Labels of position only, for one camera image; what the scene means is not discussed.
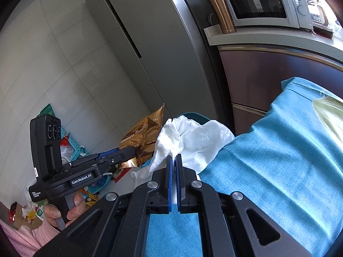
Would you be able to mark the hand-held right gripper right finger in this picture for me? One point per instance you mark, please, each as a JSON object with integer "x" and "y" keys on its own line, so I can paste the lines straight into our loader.
{"x": 180, "y": 176}

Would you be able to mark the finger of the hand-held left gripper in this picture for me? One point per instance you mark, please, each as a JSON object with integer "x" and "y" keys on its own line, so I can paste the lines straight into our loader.
{"x": 123, "y": 154}

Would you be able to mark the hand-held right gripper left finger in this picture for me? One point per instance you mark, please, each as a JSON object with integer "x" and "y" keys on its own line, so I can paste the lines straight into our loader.
{"x": 169, "y": 182}

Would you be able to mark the gold snack bag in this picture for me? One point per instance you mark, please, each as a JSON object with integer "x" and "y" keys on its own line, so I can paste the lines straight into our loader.
{"x": 142, "y": 133}

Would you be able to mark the white tissue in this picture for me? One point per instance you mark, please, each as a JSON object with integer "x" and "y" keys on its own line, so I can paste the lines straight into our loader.
{"x": 193, "y": 144}

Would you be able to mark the blue plastic trash bin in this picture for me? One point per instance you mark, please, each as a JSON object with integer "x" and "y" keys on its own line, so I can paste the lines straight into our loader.
{"x": 199, "y": 116}

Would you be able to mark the person's left hand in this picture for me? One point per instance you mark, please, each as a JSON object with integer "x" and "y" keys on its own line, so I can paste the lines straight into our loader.
{"x": 52, "y": 212}

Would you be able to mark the clear crumpled plastic bag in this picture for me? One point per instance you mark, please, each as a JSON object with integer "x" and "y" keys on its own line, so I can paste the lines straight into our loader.
{"x": 65, "y": 151}

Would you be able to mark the teal plastic basket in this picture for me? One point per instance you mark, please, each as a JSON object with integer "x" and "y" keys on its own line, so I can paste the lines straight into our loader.
{"x": 73, "y": 146}

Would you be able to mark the green cardboard box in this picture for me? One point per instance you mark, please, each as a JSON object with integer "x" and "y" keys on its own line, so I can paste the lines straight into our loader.
{"x": 47, "y": 111}

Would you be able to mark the orange printed packet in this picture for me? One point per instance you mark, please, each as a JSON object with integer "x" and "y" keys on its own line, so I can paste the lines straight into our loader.
{"x": 89, "y": 199}

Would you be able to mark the brown cardboard box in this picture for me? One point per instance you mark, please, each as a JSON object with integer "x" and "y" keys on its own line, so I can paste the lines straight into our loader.
{"x": 18, "y": 216}

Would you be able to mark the blue floral tablecloth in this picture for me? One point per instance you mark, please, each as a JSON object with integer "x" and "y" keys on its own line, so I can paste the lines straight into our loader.
{"x": 268, "y": 166}

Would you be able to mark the grey refrigerator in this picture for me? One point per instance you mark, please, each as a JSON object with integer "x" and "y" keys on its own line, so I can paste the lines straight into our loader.
{"x": 160, "y": 45}

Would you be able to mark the purple kitchen counter cabinet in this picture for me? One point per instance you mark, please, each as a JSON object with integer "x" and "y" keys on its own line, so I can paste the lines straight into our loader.
{"x": 268, "y": 67}

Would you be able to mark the grey mug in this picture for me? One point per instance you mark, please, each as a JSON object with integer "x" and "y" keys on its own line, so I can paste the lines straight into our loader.
{"x": 212, "y": 18}

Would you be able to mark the copper thermos flask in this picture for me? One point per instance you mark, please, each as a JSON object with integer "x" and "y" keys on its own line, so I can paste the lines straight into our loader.
{"x": 223, "y": 16}

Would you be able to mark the white microwave oven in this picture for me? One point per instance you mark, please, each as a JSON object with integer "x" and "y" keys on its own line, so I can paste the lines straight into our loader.
{"x": 254, "y": 5}

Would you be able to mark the dark red tray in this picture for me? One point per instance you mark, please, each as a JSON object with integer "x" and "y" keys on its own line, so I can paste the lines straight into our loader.
{"x": 323, "y": 31}

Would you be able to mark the glass kettle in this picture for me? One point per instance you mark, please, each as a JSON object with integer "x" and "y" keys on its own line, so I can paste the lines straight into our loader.
{"x": 319, "y": 13}

